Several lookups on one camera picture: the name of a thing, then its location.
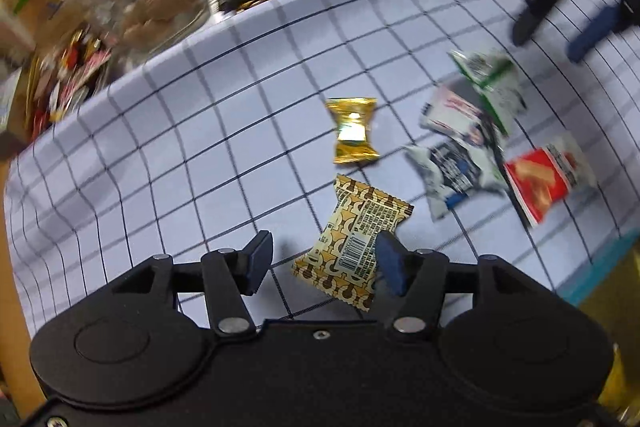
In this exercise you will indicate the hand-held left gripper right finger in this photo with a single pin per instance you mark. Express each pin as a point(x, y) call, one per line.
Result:
point(391, 264)

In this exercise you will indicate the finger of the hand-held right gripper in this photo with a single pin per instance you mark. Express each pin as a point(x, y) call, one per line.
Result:
point(540, 2)
point(595, 34)

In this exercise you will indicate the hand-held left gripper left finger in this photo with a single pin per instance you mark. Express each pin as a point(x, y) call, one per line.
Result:
point(260, 262)

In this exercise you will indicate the beige patterned snack packet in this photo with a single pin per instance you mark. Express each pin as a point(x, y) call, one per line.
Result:
point(350, 227)

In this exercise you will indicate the green white snack packet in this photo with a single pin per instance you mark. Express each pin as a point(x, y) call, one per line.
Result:
point(492, 82)

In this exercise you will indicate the gold foil candy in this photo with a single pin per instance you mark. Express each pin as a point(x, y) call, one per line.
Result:
point(352, 132)

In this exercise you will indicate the red white snack packet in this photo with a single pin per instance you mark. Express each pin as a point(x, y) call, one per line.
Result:
point(545, 177)

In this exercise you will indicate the rectangular metal tray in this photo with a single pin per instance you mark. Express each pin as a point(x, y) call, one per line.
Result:
point(615, 297)

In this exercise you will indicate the white blue snack packet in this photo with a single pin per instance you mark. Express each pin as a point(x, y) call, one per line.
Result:
point(452, 172)

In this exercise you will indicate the blue checked tablecloth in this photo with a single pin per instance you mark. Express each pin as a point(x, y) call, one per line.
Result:
point(200, 157)

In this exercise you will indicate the grey white snack packet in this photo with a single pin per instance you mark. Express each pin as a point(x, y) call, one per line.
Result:
point(450, 112)

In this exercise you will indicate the pile of red wrappers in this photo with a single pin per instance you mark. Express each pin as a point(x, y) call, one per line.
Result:
point(70, 82)

